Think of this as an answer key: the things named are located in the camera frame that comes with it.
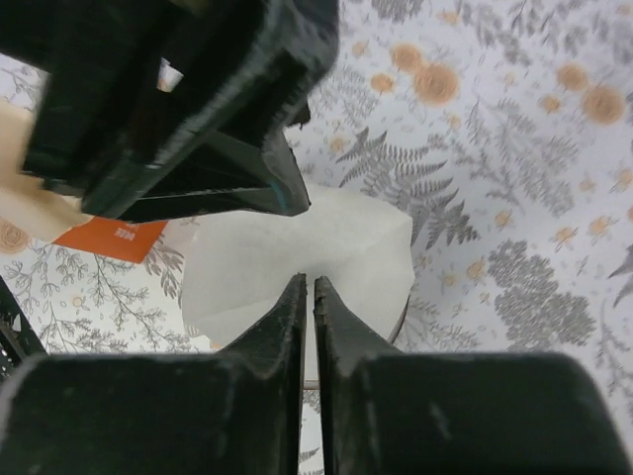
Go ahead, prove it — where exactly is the orange black coffee filter box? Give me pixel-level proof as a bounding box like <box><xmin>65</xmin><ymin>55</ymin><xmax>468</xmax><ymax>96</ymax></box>
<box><xmin>1</xmin><ymin>100</ymin><xmax>167</xmax><ymax>263</ymax></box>

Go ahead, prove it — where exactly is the clear ribbed glass dripper cone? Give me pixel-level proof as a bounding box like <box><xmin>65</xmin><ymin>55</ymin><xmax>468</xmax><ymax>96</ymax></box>
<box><xmin>388</xmin><ymin>298</ymin><xmax>410</xmax><ymax>343</ymax></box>

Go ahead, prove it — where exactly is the floral patterned table mat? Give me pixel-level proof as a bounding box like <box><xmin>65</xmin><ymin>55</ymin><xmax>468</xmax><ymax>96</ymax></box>
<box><xmin>1</xmin><ymin>1</ymin><xmax>632</xmax><ymax>474</ymax></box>

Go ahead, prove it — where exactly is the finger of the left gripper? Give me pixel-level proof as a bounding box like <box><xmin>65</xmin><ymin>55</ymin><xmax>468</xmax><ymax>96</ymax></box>
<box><xmin>83</xmin><ymin>98</ymin><xmax>313</xmax><ymax>224</ymax></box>

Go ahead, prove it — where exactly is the cream paper coffee filter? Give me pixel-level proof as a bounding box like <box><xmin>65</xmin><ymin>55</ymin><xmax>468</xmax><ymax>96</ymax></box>
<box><xmin>182</xmin><ymin>185</ymin><xmax>414</xmax><ymax>344</ymax></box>

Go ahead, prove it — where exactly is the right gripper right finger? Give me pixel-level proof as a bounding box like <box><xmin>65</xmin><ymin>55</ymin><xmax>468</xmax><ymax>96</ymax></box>
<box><xmin>315</xmin><ymin>277</ymin><xmax>623</xmax><ymax>474</ymax></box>

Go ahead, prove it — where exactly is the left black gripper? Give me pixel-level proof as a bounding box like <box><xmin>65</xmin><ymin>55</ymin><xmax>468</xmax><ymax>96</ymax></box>
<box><xmin>1</xmin><ymin>1</ymin><xmax>339</xmax><ymax>198</ymax></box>

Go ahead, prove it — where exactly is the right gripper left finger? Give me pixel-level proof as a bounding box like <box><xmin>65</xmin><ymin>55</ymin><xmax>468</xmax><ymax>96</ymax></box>
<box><xmin>1</xmin><ymin>274</ymin><xmax>307</xmax><ymax>474</ymax></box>

